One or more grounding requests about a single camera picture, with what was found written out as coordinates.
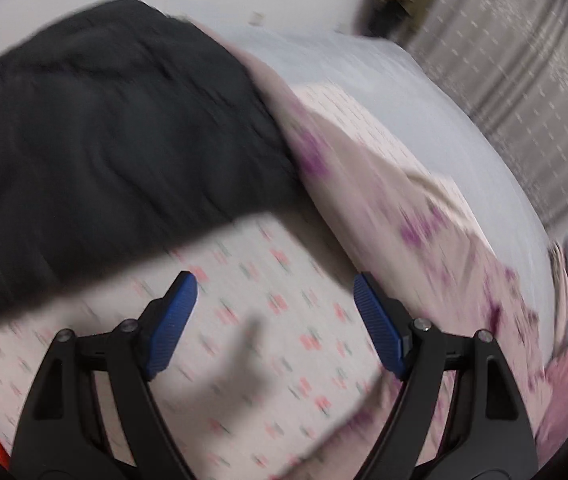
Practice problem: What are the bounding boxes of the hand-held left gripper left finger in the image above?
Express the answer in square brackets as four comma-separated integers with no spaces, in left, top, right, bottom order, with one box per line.
[10,271,199,480]

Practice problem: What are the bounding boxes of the grey patterned curtain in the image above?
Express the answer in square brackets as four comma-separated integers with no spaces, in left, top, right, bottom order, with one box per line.
[406,0,568,228]

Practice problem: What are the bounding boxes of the dark grey large garment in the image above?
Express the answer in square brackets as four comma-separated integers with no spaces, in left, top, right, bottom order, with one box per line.
[0,0,310,324]

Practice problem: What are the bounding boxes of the light blue mattress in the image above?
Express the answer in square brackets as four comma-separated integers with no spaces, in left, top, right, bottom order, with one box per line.
[214,26,552,331]

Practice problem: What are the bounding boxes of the pink purple floral quilt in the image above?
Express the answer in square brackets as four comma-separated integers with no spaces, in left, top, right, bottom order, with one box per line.
[184,17,552,471]

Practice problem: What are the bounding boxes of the floral white bed sheet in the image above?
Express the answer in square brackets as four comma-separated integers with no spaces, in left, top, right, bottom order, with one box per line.
[0,212,400,480]

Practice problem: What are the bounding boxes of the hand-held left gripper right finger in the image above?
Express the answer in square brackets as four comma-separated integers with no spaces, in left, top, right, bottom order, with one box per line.
[353,272,538,480]

